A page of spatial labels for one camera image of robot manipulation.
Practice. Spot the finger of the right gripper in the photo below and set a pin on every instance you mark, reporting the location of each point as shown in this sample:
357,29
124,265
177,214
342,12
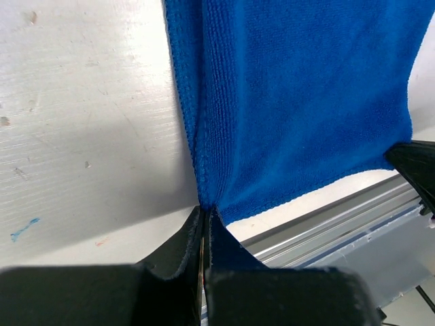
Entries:
415,162

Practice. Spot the aluminium mounting rail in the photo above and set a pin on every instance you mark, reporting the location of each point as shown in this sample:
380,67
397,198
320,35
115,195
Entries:
384,233

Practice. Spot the blue towel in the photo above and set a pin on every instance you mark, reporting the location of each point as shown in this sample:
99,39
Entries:
281,98

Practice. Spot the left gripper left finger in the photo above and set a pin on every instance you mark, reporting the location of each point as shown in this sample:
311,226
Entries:
162,289

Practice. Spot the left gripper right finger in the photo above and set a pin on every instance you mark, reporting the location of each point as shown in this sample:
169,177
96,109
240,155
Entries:
241,290

